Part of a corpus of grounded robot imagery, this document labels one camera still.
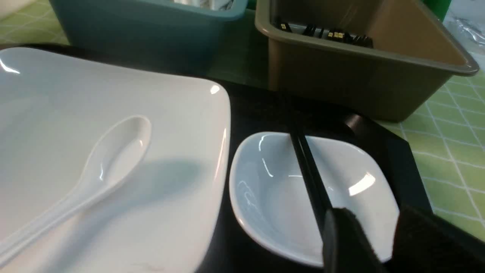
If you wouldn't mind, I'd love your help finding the clear plastic bag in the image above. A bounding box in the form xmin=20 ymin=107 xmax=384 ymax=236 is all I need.
xmin=443 ymin=0 xmax=485 ymax=54

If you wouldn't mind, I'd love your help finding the teal plastic bin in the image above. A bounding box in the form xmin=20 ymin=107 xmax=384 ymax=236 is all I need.
xmin=50 ymin=0 xmax=248 ymax=63

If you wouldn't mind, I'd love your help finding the small white bowl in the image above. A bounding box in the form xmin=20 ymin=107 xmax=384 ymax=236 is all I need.
xmin=229 ymin=132 xmax=399 ymax=268

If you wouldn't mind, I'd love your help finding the black chopsticks pair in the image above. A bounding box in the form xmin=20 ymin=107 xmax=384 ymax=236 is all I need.
xmin=279 ymin=92 xmax=332 ymax=239

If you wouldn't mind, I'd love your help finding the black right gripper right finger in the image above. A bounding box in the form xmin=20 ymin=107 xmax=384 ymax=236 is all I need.
xmin=393 ymin=204 xmax=485 ymax=273

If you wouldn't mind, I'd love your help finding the black chopsticks bundle in bin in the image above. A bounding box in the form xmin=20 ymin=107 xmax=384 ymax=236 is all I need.
xmin=274 ymin=21 xmax=374 ymax=49

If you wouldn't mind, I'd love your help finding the black plastic tray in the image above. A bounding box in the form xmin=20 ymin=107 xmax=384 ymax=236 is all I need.
xmin=17 ymin=43 xmax=432 ymax=273

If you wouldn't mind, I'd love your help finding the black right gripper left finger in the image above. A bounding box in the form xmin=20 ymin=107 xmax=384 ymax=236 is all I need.
xmin=322 ymin=208 xmax=387 ymax=273

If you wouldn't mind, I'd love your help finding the brown plastic bin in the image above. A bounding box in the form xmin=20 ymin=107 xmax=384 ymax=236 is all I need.
xmin=255 ymin=0 xmax=479 ymax=122

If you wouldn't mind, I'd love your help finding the green checked tablecloth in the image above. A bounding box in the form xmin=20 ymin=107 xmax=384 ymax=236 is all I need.
xmin=1 ymin=0 xmax=484 ymax=240

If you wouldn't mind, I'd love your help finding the white ceramic soup spoon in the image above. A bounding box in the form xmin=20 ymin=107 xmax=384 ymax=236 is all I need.
xmin=1 ymin=115 xmax=152 ymax=267

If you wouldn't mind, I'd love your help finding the large white square plate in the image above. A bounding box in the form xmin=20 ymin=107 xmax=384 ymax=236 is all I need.
xmin=0 ymin=47 xmax=232 ymax=273

